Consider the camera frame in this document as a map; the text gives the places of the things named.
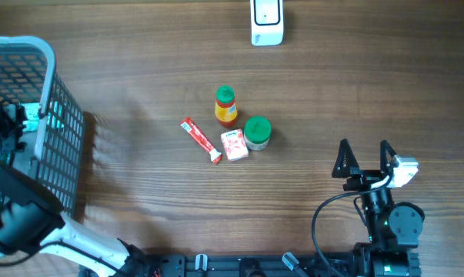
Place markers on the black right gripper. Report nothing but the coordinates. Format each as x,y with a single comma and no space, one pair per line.
362,178

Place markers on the green lid jar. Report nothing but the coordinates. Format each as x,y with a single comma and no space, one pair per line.
257,132

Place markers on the red white tissue pack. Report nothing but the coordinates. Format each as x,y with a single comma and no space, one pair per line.
234,145

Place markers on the red yellow sauce bottle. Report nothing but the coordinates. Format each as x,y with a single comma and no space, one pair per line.
225,108

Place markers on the red white stick packet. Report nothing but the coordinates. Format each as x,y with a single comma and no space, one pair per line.
199,137

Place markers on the teal white small packet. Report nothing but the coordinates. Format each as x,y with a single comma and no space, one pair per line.
32,119

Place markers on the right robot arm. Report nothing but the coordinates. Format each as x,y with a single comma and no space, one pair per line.
393,228

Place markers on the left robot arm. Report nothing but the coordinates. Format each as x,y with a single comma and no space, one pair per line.
32,221

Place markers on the white barcode scanner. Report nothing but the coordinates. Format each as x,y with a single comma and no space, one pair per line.
267,22

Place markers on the grey plastic shopping basket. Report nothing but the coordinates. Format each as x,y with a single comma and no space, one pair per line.
52,154

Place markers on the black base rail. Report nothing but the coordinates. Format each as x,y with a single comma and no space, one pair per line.
254,265

